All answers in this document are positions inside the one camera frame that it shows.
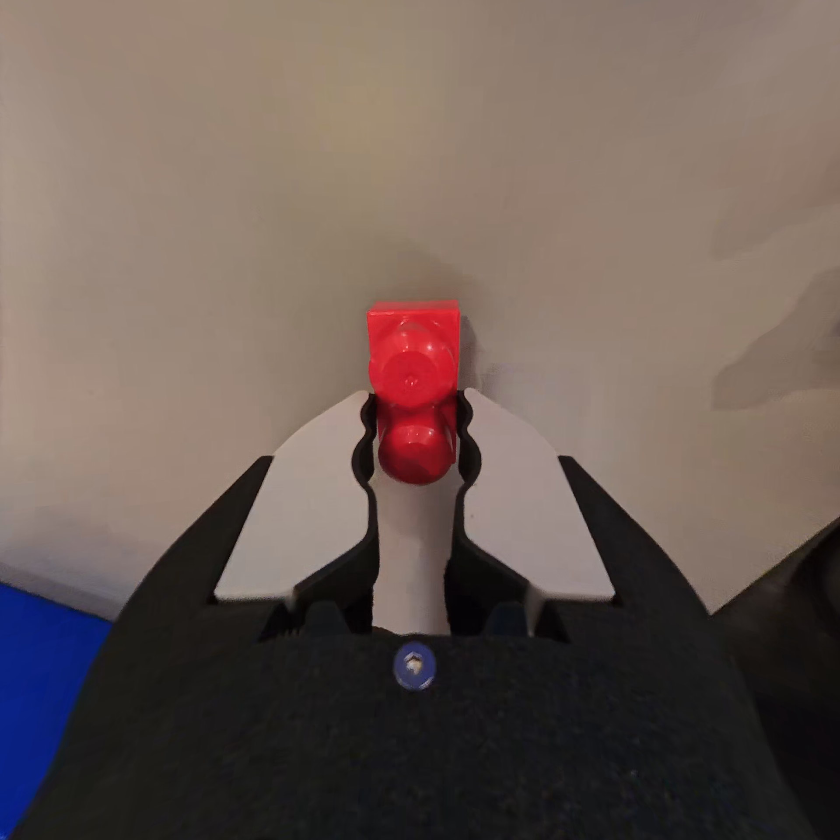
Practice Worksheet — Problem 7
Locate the blue plastic storage bin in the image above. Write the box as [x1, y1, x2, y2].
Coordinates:
[0, 581, 114, 837]

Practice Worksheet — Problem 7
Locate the red two-stud toy block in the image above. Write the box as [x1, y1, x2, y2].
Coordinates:
[366, 301, 462, 488]

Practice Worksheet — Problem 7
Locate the grey desk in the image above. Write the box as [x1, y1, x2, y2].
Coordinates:
[0, 0, 840, 621]

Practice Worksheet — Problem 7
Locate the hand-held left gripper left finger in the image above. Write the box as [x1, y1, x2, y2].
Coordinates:
[213, 388, 382, 631]

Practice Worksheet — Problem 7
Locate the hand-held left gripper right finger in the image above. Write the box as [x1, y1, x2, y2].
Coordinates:
[449, 387, 618, 636]

